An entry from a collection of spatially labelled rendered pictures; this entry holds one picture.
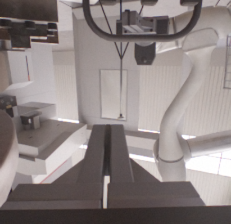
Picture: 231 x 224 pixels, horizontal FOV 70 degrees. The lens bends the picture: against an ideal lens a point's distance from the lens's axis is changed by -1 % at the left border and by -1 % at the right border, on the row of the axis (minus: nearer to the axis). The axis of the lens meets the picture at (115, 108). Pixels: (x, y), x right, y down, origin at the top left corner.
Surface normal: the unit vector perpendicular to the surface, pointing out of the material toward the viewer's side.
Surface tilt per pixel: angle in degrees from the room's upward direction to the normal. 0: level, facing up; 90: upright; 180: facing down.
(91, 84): 90
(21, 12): 90
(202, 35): 79
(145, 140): 90
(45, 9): 90
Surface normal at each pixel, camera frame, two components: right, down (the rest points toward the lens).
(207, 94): -0.35, 0.25
